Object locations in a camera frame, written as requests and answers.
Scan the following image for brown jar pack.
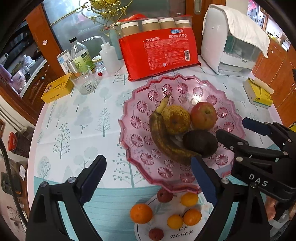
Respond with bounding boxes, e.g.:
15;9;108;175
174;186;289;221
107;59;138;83
106;14;192;37

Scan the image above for teal striped placemat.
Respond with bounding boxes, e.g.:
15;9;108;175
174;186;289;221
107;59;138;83
33;143;285;241

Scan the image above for white squeeze wash bottle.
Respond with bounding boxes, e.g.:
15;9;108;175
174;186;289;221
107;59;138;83
82;36;121;75

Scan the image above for small white blue carton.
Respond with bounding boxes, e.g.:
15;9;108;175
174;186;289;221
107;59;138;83
57;49;72;74

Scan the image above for overripe brown banana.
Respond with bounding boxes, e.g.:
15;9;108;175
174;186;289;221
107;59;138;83
149;95;201;166

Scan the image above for red paper cup package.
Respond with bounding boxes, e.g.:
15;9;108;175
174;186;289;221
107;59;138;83
119;28;200;81

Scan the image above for dark green avocado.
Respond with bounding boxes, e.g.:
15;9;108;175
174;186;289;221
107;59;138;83
182;130;218;158

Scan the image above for orange wooden cabinet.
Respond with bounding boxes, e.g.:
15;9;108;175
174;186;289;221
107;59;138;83
252;39;295;126

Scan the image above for yellow cardboard box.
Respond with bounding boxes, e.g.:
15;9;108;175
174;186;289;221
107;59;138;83
41;73;74;103

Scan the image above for orange tangerine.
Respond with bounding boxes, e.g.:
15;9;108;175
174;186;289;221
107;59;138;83
183;208;202;226
130;203;153;224

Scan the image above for tree pattern tablecloth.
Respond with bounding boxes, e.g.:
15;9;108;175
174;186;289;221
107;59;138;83
27;55;284;241

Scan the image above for white cloth on appliance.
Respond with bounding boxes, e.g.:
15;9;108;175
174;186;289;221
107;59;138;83
202;4;270;58

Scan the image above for small yellow kumquat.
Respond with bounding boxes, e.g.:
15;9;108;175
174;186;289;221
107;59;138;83
167;214;183;230
180;192;199;207

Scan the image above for white countertop appliance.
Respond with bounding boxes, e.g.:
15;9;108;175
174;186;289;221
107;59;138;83
201;6;260;77

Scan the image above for red lidded bin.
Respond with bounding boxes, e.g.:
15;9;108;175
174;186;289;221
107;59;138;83
8;132;18;152

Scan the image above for clear bottle green label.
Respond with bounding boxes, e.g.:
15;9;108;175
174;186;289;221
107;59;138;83
69;37;95;73

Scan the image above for red apple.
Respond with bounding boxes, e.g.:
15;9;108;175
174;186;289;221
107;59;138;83
190;101;218;131

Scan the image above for yellow pear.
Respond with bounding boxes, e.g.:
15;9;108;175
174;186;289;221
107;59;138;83
162;105;191;136

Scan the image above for small red fruit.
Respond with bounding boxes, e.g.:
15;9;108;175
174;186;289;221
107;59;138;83
149;228;164;241
157;188;174;203

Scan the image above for pink plastic fruit bowl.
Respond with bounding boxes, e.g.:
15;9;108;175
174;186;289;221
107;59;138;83
117;74;247;194

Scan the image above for glass door gold ornament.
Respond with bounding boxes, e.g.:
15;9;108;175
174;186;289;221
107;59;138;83
42;1;186;59

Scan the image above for yellow tissue pack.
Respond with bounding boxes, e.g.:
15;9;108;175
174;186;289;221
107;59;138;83
243;77;274;108

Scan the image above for clear drinking glass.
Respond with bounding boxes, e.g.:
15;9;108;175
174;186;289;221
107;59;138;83
70;66;98;95

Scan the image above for small glass jar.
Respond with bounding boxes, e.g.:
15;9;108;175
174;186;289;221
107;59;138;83
92;55;106;73

